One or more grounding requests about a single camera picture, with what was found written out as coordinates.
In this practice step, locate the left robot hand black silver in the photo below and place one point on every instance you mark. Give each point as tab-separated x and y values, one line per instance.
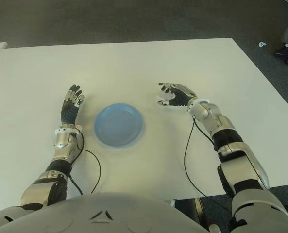
68	114

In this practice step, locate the right robot hand black silver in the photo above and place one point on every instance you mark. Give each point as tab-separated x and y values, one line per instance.
182	94

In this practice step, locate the white charger block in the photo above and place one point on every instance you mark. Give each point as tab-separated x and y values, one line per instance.
165	96

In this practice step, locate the left robot arm silver black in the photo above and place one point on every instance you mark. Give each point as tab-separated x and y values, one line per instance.
61	140

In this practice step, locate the right robot arm silver black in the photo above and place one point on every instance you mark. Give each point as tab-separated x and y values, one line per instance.
231	136

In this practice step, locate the blue round plate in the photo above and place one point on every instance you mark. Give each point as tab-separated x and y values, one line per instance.
118	125

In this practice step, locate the small white floor object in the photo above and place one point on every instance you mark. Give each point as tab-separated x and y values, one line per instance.
262	44

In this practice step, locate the grey robot torso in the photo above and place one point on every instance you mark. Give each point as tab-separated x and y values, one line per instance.
105	211

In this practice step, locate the black shoe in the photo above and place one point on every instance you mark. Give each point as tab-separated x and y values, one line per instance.
285	51

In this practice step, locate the black table frame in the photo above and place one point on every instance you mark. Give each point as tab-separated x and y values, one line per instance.
185	208

